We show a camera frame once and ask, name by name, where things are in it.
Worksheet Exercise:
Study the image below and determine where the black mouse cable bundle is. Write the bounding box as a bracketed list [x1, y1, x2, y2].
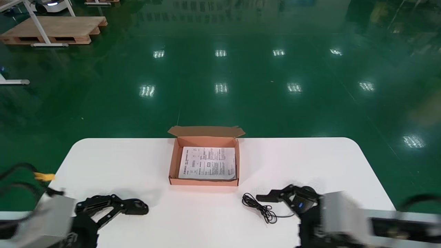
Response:
[242, 193, 297, 225]

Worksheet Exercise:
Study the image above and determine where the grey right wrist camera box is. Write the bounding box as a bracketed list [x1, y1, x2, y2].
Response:
[320, 190, 374, 243]

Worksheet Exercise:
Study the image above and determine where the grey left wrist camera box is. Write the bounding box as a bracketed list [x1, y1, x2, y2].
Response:
[12, 196, 75, 248]

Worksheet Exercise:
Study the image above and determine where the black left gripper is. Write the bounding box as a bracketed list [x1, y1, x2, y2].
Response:
[64, 194, 150, 248]

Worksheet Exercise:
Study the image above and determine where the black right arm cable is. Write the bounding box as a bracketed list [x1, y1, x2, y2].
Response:
[396, 194, 441, 212]

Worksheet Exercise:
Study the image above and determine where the white printed instruction sheet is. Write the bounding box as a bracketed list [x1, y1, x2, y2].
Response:
[178, 147, 236, 180]

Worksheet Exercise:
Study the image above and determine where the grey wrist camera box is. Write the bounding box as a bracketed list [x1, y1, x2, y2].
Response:
[320, 190, 374, 243]
[12, 196, 75, 248]

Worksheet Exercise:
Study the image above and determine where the white metal table foot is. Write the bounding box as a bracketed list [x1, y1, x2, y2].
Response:
[0, 73, 30, 85]

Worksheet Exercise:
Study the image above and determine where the large wooden pallet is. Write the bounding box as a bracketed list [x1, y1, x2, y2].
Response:
[0, 15, 108, 45]

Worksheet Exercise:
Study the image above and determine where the open brown cardboard box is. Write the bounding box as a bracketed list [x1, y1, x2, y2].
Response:
[167, 125, 246, 187]

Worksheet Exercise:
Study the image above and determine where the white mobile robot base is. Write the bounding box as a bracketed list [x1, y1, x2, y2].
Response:
[29, 0, 71, 13]

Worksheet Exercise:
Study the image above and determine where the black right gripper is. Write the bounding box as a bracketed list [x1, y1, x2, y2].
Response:
[256, 185, 333, 248]

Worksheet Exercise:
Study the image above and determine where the white metal table frame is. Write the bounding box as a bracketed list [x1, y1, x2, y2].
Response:
[0, 0, 75, 48]

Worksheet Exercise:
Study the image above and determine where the yellow cable tag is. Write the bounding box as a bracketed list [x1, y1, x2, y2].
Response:
[34, 172, 56, 182]

